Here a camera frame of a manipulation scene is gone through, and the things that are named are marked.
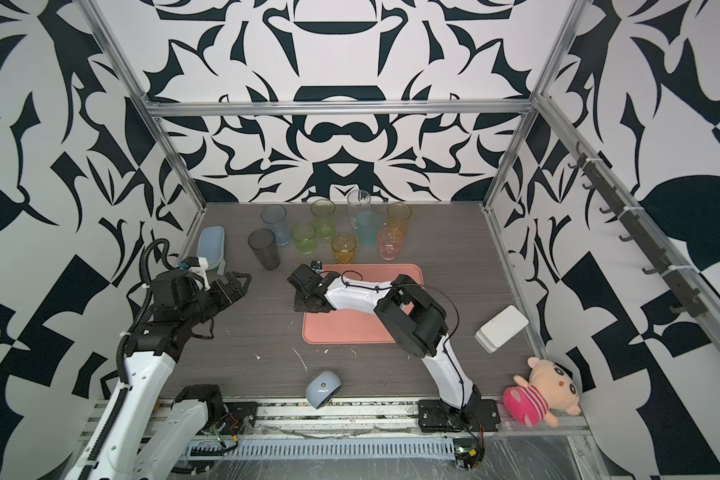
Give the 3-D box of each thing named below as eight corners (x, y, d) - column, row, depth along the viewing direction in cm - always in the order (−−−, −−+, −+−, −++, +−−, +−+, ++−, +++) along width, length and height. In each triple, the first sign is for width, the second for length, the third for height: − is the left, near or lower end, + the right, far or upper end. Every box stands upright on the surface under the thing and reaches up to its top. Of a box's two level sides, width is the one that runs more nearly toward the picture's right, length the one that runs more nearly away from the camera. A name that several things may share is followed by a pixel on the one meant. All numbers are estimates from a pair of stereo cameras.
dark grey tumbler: (257, 270, 103) (245, 246, 92) (261, 253, 107) (250, 228, 97) (280, 270, 103) (270, 246, 92) (283, 253, 107) (275, 228, 97)
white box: (489, 355, 86) (495, 349, 82) (471, 334, 89) (476, 328, 86) (523, 329, 91) (530, 322, 87) (505, 310, 94) (511, 303, 90)
